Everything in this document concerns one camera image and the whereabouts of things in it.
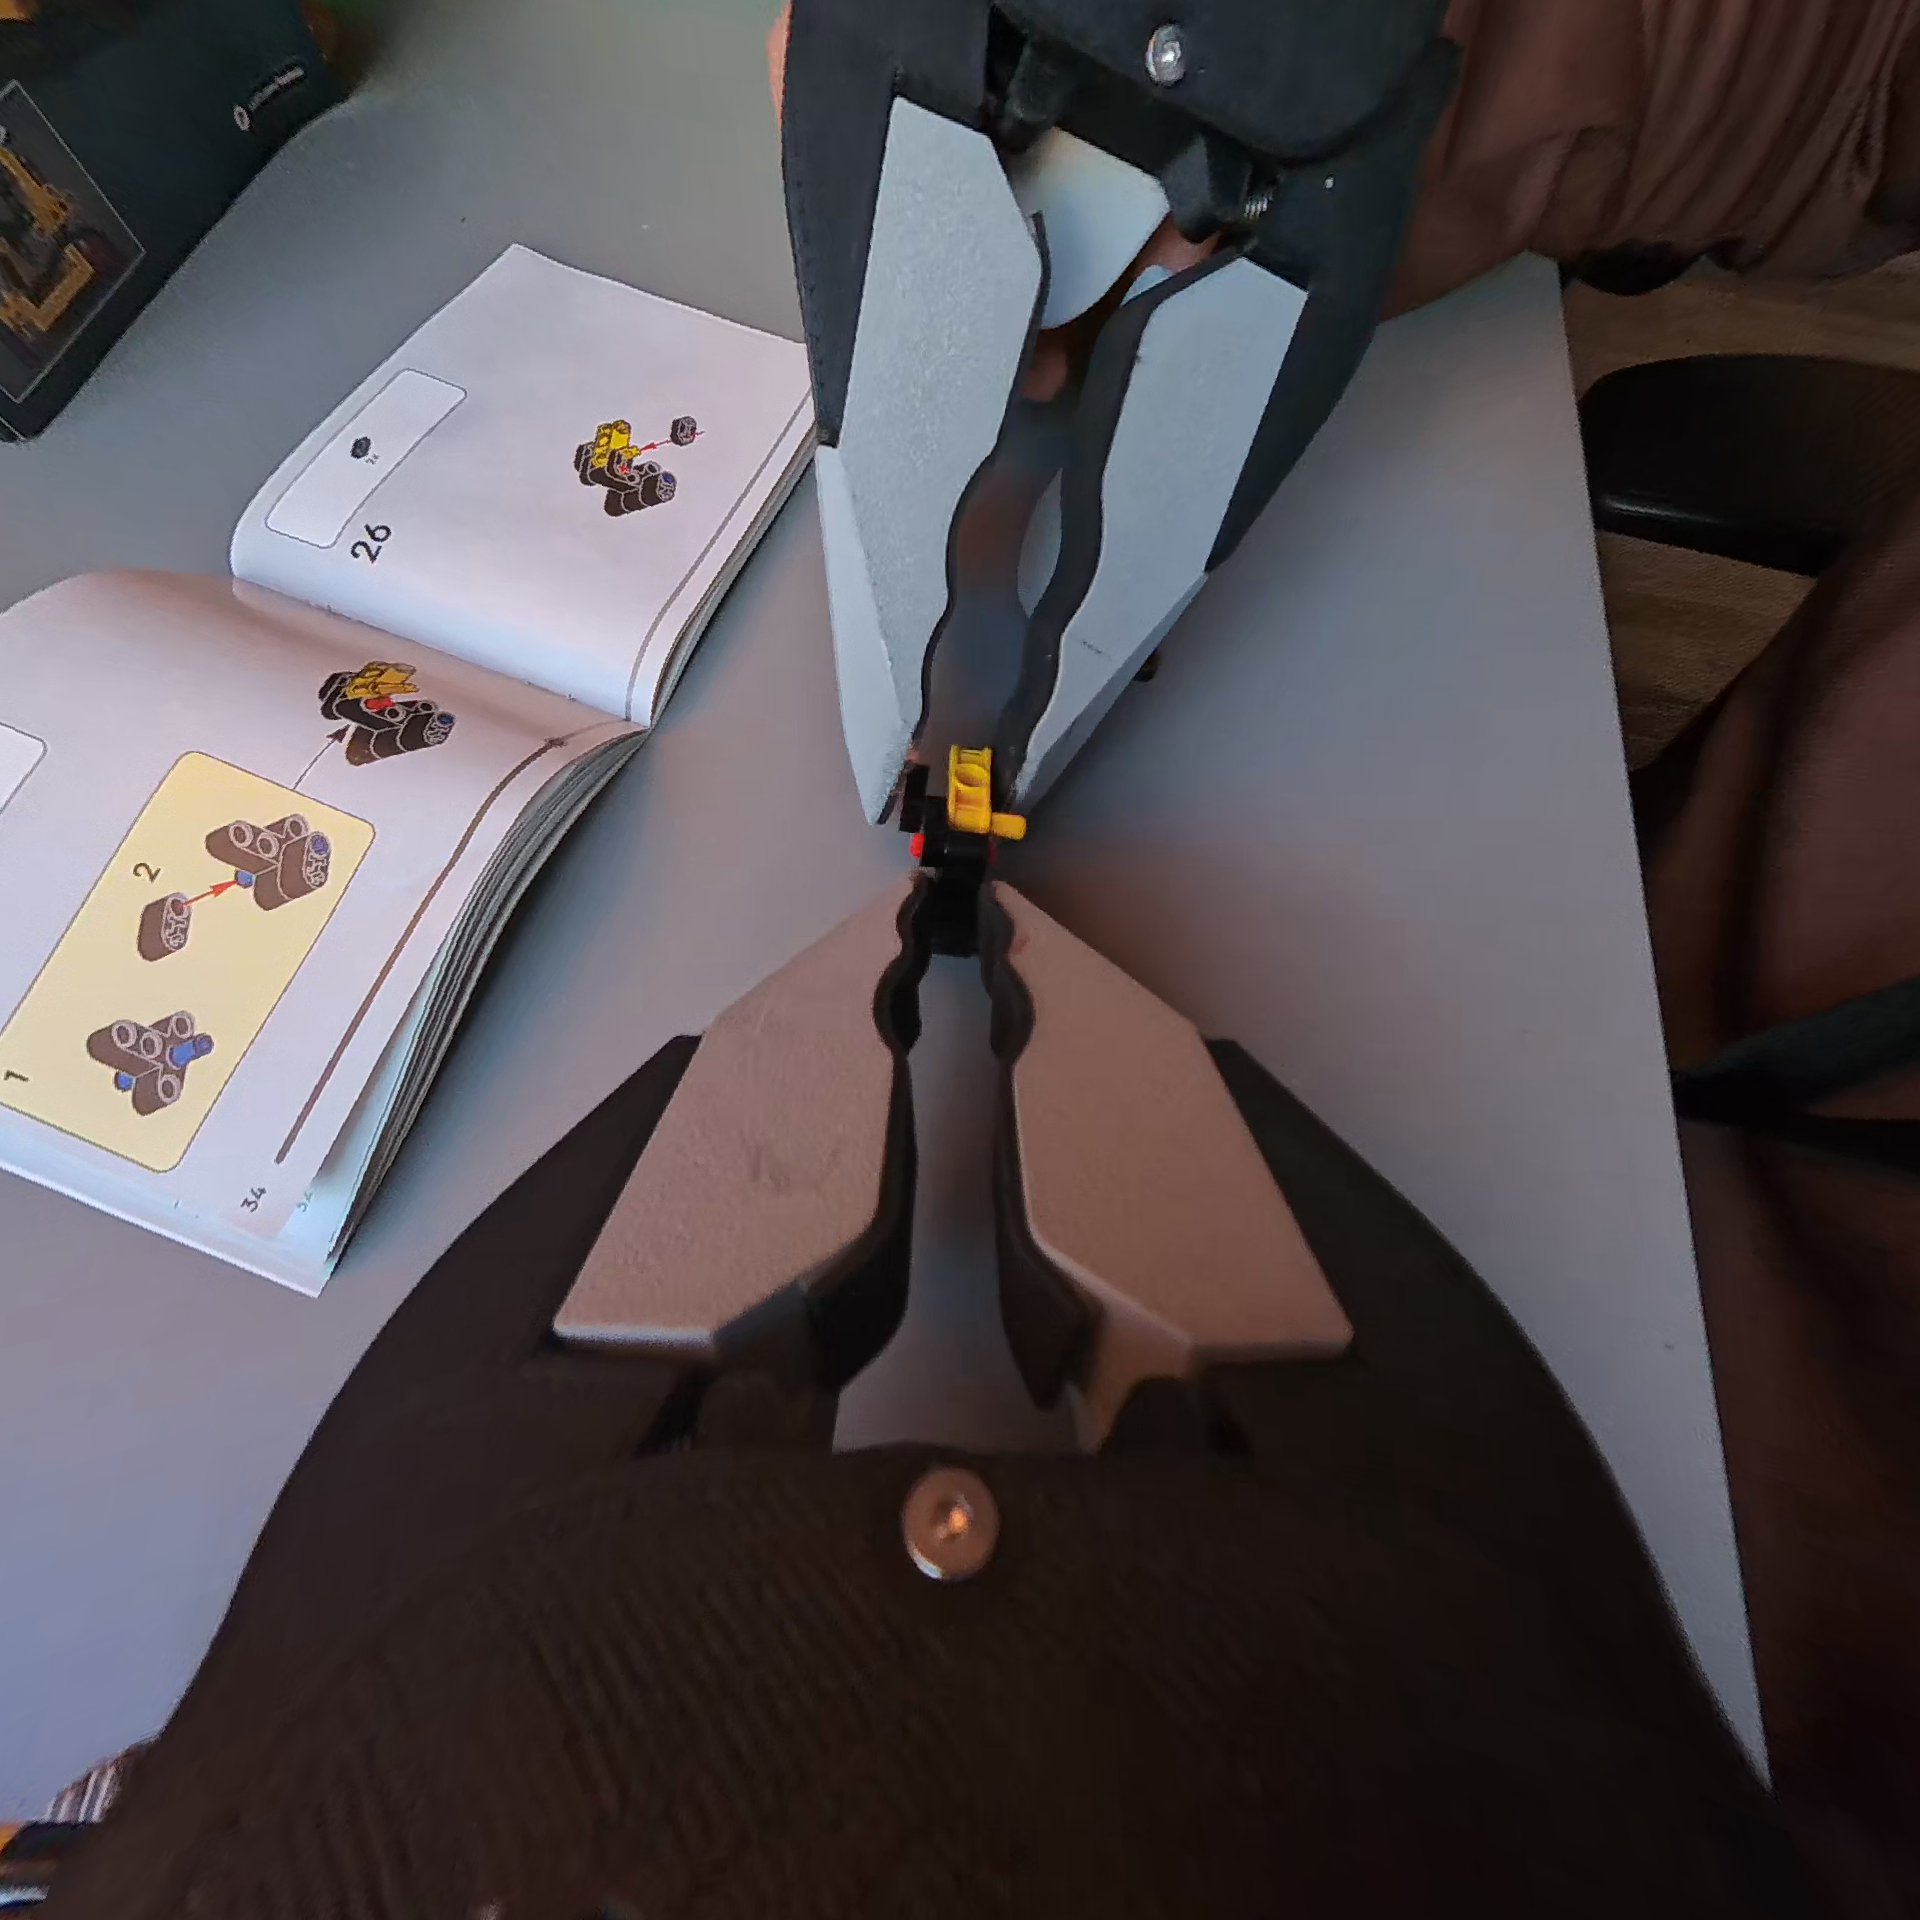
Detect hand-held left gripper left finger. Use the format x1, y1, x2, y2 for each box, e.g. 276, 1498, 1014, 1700
550, 883, 924, 1389

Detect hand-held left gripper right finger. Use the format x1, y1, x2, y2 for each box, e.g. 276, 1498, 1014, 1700
977, 883, 1356, 1434

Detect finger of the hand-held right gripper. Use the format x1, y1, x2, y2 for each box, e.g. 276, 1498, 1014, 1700
997, 245, 1309, 812
813, 94, 1059, 830

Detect small black yellow lego assembly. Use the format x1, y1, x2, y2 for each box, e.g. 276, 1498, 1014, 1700
896, 743, 1031, 963

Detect person's right forearm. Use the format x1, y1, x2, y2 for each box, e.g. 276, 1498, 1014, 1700
1380, 0, 1920, 324

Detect open lego instruction booklet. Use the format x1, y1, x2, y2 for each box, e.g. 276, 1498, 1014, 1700
0, 245, 819, 1299

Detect dark lego set box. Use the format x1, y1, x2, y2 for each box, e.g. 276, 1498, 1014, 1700
0, 0, 355, 443

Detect black chair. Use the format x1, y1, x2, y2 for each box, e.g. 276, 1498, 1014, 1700
1575, 356, 1920, 578

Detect person's legs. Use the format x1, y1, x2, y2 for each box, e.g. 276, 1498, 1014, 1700
1628, 496, 1920, 1920

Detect black strap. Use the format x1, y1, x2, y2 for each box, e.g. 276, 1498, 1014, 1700
1669, 982, 1920, 1172

